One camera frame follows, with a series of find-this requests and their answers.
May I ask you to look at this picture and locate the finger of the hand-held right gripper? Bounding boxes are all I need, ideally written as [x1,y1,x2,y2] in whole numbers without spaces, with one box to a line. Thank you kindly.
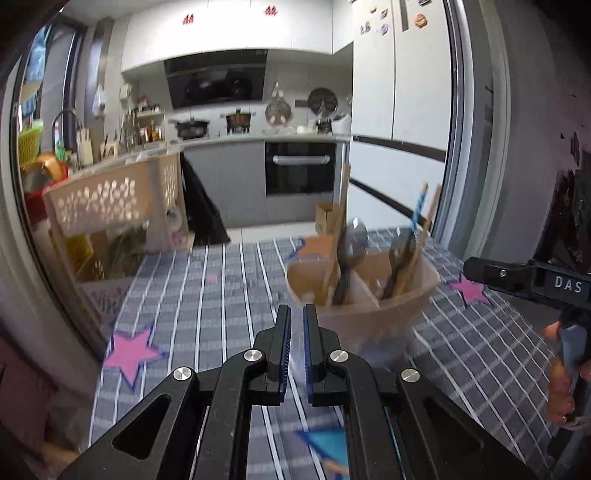
[463,257,534,294]

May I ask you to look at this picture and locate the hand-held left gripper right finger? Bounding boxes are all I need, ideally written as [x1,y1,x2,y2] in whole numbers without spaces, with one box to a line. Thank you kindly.
[302,305,539,480]

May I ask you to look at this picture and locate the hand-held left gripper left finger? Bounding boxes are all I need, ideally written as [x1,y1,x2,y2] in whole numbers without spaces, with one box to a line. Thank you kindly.
[58,305,293,480]

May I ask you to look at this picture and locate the beige plastic utensil holder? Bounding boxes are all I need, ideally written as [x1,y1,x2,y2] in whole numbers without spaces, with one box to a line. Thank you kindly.
[285,233,441,386]

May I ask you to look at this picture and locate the light bamboo chopstick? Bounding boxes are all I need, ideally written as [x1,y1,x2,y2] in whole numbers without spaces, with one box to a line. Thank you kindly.
[397,184,443,296]

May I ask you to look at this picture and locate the blue dotted chopstick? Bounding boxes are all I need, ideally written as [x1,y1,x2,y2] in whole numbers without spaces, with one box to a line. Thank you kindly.
[392,184,430,296]

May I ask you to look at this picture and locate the transparent teal spoon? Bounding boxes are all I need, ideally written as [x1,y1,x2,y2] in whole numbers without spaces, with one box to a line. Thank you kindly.
[344,217,370,259]

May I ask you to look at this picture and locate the person's right hand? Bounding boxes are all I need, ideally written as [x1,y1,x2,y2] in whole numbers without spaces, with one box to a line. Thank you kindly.
[540,322,591,425]

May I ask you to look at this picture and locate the small pink star sticker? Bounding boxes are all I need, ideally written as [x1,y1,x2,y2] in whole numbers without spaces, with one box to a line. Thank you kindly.
[450,274,492,305]

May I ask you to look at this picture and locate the grey checked tablecloth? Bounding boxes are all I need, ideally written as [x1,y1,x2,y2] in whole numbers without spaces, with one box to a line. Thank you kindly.
[90,226,561,480]

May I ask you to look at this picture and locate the blue star sticker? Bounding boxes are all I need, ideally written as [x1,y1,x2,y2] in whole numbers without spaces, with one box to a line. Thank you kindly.
[295,427,349,480]

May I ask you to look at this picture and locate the cardboard box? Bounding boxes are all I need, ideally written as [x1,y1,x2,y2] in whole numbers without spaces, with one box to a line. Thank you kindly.
[315,202,345,236]

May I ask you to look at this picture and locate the large pink star sticker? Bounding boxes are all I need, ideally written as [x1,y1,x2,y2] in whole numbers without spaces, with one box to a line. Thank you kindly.
[102,325,162,391]

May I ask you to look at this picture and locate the black jacket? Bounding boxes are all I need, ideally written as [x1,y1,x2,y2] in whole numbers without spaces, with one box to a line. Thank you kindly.
[179,152,232,247]

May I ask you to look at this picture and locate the black built-in oven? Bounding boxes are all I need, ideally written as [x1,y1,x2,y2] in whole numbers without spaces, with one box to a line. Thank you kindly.
[264,141,337,197]

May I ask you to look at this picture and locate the grey base cabinet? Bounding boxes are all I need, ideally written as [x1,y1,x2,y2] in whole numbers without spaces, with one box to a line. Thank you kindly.
[182,141,266,229]

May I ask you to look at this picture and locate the bag of leafy greens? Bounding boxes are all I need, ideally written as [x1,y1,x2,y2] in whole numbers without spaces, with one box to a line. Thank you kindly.
[99,226,148,278]

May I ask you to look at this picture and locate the white refrigerator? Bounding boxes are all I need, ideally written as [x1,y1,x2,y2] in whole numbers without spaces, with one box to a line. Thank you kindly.
[344,0,455,241]

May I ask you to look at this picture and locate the brown cooking pot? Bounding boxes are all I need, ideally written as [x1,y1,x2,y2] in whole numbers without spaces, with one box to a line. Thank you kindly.
[225,109,254,130]

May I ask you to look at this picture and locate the beige flower-cutout storage cart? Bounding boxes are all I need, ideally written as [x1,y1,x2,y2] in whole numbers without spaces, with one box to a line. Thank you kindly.
[41,152,190,324]

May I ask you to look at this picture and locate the dark round steamer rack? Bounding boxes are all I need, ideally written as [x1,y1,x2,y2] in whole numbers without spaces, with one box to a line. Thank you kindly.
[307,88,339,114]

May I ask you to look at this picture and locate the black wok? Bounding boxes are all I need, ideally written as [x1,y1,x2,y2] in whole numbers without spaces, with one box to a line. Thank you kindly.
[168,119,211,139]

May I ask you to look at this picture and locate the spice rack with bottles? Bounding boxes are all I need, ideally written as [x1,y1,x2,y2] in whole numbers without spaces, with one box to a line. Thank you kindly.
[121,107,167,148]

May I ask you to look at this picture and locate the black range hood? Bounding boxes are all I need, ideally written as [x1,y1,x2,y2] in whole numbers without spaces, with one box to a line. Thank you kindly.
[164,48,269,110]

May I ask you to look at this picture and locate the red plastic basket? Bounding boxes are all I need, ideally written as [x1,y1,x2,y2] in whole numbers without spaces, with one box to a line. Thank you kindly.
[25,185,51,213]

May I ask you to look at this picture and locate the orange round basin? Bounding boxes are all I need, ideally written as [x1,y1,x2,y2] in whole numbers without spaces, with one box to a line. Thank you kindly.
[21,154,70,185]

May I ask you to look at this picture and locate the kitchen faucet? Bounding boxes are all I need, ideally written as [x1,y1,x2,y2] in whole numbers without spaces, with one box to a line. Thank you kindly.
[53,109,84,153]

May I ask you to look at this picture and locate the yellow-green plastic basket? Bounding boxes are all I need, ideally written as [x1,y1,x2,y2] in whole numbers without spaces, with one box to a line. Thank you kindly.
[18,120,44,167]

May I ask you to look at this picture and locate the light blue hanging bag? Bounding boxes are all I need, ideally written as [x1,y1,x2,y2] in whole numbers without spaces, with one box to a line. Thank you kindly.
[25,28,51,112]

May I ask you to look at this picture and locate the white wall cabinets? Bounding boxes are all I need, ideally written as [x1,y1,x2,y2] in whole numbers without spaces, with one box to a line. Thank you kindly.
[121,0,354,72]

